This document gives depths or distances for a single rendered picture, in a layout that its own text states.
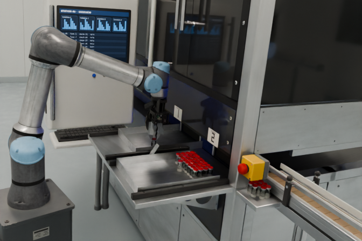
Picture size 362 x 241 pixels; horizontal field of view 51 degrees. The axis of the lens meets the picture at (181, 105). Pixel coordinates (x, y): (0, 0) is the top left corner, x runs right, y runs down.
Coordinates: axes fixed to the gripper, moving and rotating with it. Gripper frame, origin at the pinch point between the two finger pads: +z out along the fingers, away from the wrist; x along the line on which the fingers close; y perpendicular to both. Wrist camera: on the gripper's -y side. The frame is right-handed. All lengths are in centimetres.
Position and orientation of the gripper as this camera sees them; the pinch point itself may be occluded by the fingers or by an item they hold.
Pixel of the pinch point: (153, 136)
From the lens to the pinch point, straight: 179.4
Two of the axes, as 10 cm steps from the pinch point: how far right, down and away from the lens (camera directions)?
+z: -1.0, 9.6, 2.7
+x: 8.9, -0.3, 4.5
